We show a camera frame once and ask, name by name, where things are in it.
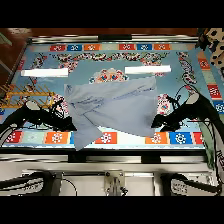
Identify white black-spotted garment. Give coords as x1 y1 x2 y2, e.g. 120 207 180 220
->
201 28 224 69

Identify light blue shirt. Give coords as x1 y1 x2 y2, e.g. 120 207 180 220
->
63 76 160 152

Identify black cable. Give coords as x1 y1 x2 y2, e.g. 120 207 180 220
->
174 84 194 102
61 177 79 197

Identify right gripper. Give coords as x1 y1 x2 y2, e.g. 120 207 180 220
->
150 112 177 132

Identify yellow rack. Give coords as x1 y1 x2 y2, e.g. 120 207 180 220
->
0 83 56 110

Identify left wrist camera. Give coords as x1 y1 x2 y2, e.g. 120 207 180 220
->
49 98 67 116

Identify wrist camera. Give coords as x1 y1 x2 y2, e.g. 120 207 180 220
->
49 98 67 116
165 94 183 110

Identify silver frame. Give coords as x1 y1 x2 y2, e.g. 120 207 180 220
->
0 152 224 197

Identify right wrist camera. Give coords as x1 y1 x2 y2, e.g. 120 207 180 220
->
165 94 183 110

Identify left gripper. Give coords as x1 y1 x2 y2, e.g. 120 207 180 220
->
52 114 78 133

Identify green garment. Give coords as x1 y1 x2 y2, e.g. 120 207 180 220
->
201 128 224 172

